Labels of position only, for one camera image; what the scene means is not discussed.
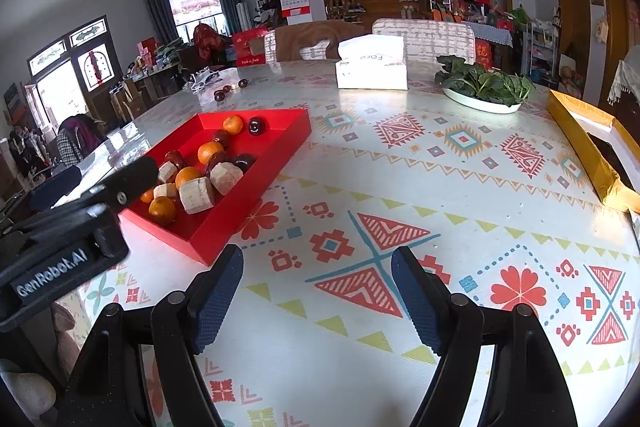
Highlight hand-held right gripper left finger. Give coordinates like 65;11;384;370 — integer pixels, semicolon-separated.
57;244;244;427

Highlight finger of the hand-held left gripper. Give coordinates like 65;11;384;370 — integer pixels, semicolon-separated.
30;166;83;210
75;156;160;210

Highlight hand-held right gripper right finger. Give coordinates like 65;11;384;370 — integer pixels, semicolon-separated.
392;246;581;427

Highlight red tray box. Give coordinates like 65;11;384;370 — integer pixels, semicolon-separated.
119;108;312;267

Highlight person's left hand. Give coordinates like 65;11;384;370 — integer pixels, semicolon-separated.
0;302;78;425

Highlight plaid cloth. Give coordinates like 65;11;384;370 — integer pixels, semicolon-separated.
56;114;107;166

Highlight patterned glass door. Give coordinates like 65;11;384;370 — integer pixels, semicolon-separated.
25;14;123;118

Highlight red garment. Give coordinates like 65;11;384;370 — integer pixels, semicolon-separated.
192;23;226;58

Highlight patterned tablecloth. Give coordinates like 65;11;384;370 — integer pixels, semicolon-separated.
65;59;640;427

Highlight grey curtain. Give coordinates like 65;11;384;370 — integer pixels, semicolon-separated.
215;0;243;35
142;0;178;45

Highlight red cardboard box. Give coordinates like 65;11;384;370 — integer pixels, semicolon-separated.
231;27;271;68

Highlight white oval plate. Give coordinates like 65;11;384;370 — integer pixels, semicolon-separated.
442;84;523;114

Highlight patterned cushion chair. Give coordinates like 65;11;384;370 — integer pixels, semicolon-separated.
264;29;341;65
372;18;476;62

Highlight green spinach leaves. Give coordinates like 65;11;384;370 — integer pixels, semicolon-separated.
434;55;536;105

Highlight white packet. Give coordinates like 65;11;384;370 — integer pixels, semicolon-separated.
627;209;640;258

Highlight yellow cardboard box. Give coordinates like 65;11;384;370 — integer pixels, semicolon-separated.
546;89;640;212

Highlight brown jacket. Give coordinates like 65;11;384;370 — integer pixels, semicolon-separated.
274;21;368;62

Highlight white tissue box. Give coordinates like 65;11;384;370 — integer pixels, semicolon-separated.
335;34;408;92

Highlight red gift box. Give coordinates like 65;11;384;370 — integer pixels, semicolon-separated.
474;38;493;70

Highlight checked cloth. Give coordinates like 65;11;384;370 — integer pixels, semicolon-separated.
467;22;516;48

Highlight metal shelf rack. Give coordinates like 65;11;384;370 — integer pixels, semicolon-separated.
520;19;558;80

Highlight white fringed cloth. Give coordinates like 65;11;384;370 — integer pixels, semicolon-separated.
607;59;640;108

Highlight wooden door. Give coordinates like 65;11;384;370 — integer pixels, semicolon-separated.
554;0;593;72

